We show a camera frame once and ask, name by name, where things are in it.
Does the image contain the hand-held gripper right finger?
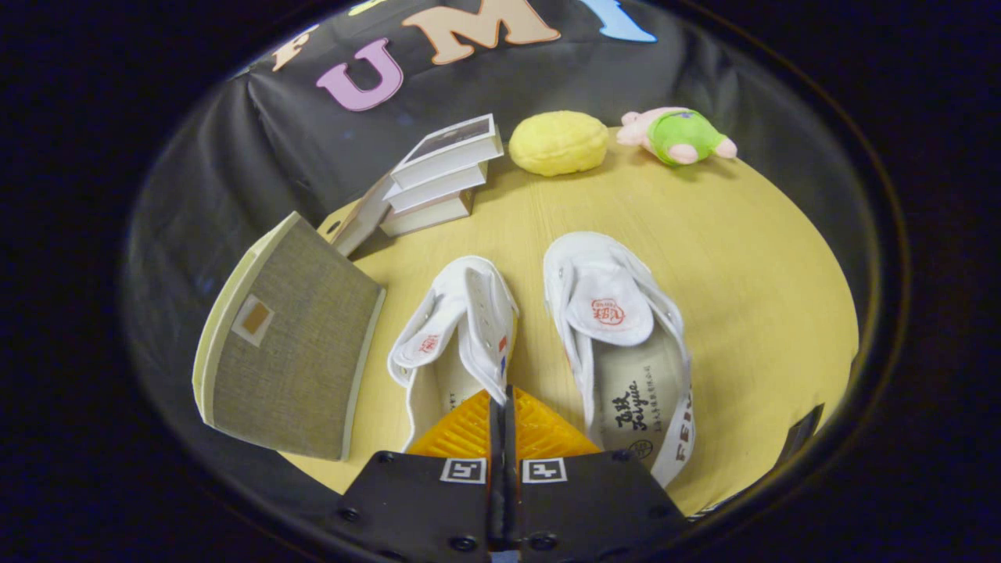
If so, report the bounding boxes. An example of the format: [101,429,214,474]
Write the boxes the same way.
[504,384,691,558]

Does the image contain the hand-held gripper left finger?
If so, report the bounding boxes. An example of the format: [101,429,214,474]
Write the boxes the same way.
[332,385,504,558]

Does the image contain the white canvas shoe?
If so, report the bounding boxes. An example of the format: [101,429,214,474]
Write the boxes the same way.
[387,256,520,453]
[543,231,696,489]

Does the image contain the grey fabric storage box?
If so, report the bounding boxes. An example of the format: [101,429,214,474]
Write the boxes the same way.
[192,211,386,461]

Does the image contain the leaning white book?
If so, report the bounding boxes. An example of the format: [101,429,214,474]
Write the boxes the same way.
[330,172,394,257]

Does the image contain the white book with photo cover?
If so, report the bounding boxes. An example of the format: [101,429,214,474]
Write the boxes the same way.
[389,114,504,190]

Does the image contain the yellow plush toy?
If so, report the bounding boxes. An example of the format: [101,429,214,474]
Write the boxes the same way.
[509,110,610,178]

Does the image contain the pink plush toy green shirt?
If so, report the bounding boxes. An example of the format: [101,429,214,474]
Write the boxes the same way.
[616,107,738,167]

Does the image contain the black backdrop cloth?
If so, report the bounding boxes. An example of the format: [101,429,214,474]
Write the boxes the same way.
[125,0,877,501]

